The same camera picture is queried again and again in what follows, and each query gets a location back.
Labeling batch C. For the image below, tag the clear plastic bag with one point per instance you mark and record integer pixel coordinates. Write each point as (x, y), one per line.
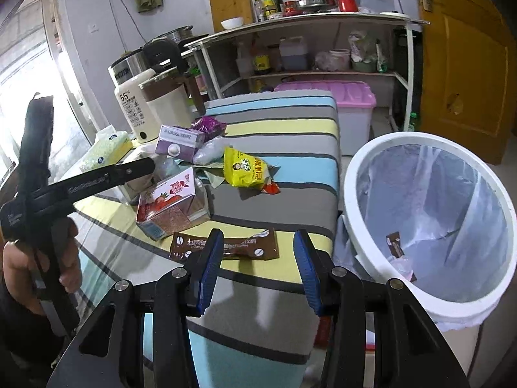
(210, 151)

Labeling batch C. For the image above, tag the white bowl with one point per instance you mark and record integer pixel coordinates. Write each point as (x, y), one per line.
(232, 23)

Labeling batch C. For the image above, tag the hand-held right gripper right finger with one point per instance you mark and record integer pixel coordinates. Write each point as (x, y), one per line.
(309, 266)

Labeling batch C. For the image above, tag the clear plastic bottle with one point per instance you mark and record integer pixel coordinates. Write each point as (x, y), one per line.
(243, 64)

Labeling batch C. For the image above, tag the green cap sauce bottle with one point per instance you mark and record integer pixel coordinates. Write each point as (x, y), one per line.
(268, 6)

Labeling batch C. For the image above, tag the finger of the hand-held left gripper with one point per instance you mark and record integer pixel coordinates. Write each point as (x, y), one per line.
(139, 166)

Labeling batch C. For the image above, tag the yellow snack packet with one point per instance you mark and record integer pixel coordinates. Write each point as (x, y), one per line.
(246, 169)

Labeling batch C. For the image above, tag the dark sauce bottle yellow label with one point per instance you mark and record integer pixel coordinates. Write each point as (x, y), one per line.
(261, 62)

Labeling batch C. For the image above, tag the green tissue pack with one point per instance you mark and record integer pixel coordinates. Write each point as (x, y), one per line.
(105, 149)

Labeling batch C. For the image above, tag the steel plate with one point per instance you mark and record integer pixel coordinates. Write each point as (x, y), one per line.
(313, 5)

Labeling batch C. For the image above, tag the purple snack packet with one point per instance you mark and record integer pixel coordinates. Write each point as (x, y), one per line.
(208, 126)

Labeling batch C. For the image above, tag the green plastic bottle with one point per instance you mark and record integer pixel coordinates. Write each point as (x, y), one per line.
(412, 123)

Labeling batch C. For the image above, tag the wooden cutting board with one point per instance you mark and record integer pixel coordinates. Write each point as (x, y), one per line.
(228, 4)

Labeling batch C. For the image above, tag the purple milk carton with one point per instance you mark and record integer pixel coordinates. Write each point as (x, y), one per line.
(181, 139)

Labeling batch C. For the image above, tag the white round bin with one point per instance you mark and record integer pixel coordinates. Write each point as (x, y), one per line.
(452, 311)

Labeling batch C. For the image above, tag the stainless steel cooker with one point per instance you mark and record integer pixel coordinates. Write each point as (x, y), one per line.
(123, 66)

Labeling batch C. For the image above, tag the pink lid storage box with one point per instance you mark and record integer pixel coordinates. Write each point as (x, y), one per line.
(347, 97)

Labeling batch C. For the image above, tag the white wall socket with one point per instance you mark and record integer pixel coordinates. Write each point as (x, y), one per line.
(93, 27)

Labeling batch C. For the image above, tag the yellow wooden door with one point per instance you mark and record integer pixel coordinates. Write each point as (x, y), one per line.
(464, 68)

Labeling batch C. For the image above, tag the window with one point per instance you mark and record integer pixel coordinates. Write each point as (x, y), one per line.
(24, 60)

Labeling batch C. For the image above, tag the person's left hand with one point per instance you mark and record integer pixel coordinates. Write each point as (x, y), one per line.
(20, 266)

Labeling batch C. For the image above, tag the white electric kettle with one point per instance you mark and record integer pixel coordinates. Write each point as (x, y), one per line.
(131, 109)

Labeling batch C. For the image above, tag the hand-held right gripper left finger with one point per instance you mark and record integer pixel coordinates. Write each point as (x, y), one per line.
(210, 266)

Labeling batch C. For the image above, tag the striped table cloth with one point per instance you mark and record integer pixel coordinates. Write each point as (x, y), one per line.
(282, 149)

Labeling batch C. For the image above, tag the black appliance lid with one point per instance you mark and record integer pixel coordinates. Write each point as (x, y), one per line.
(161, 52)

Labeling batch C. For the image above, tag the bundle of plastic bags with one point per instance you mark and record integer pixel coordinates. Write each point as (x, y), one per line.
(365, 50)

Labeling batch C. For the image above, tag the brown coffee packet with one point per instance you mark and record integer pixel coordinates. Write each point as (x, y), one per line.
(394, 244)
(258, 246)

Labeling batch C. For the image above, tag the small clear seasoning bottle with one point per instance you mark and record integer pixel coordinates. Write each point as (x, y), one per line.
(258, 10)

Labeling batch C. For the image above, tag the white plastic jar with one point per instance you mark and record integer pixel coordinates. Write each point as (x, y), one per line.
(340, 60)

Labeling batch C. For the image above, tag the white shelf rack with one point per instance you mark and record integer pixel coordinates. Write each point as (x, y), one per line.
(307, 18)

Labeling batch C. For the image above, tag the red strawberry milk carton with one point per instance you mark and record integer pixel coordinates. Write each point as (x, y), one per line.
(169, 206)

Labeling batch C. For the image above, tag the steel steamer pot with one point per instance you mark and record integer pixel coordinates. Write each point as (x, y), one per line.
(175, 33)

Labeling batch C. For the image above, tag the clear plastic bin liner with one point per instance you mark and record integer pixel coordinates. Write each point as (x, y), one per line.
(436, 194)

